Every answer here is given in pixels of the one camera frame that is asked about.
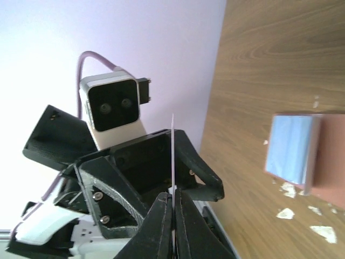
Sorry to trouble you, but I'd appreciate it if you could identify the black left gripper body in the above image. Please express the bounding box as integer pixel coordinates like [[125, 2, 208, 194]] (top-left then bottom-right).
[[22, 104, 184, 241]]

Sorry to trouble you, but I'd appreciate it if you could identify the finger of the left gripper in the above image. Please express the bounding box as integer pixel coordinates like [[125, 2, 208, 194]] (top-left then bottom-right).
[[174, 129, 224, 202], [75, 157, 148, 239]]

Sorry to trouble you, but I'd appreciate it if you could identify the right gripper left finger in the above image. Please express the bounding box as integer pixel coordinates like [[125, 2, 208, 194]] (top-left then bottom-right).
[[115, 193, 173, 259]]

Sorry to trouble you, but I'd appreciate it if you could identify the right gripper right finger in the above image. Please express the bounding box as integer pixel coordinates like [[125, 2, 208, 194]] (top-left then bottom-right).
[[175, 189, 235, 259]]

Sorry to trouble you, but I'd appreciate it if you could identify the white pink credit card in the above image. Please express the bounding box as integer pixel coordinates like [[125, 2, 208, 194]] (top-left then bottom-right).
[[171, 114, 176, 197]]

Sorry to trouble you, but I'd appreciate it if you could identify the pink card holder wallet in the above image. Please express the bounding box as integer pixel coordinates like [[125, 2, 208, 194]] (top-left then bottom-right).
[[265, 113, 344, 208]]

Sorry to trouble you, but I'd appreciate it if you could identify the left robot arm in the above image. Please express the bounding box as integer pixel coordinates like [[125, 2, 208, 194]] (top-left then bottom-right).
[[7, 106, 232, 258]]

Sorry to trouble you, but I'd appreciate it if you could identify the white debris pile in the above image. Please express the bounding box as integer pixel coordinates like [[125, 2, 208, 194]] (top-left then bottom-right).
[[263, 139, 339, 245]]

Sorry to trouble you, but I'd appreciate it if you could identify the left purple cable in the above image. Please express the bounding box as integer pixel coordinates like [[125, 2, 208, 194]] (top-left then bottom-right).
[[10, 50, 127, 238]]

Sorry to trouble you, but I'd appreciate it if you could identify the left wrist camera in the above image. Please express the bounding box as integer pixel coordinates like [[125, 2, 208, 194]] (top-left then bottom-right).
[[79, 71, 150, 151]]

